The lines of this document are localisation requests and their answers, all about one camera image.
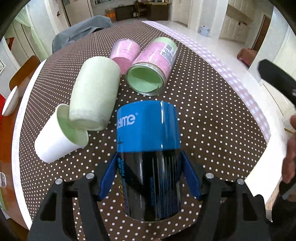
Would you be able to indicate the small pink cup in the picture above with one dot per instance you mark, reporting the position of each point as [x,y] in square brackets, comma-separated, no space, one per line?
[124,52]

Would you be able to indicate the blue black can cup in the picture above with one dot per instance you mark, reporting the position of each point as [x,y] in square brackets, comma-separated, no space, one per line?
[148,144]

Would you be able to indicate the green door curtain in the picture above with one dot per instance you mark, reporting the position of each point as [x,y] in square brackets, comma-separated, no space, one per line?
[23,17]

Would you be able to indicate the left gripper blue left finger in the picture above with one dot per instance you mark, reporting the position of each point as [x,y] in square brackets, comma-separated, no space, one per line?
[93,188]

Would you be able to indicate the person's right hand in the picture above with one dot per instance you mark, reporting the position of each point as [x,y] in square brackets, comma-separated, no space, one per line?
[288,165]

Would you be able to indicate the dark wooden desk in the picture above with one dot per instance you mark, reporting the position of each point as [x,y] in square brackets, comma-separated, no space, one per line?
[152,10]

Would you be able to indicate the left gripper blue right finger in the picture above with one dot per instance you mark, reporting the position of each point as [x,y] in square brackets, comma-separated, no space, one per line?
[206,188]

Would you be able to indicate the light blue trash bin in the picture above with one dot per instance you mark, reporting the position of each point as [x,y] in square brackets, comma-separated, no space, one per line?
[204,31]

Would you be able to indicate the grey jacket on chair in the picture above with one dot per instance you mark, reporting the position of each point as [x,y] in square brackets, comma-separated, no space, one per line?
[80,30]

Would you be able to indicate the brown wooden chair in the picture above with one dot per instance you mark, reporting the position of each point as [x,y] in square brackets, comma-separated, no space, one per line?
[23,76]

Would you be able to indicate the white ceramic bowl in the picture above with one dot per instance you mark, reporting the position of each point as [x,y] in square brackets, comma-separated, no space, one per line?
[11,102]

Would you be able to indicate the cream wall cabinet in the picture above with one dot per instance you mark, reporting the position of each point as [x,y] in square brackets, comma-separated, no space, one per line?
[241,23]

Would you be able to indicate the white paper cup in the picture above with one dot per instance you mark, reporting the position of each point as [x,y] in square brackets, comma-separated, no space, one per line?
[59,137]

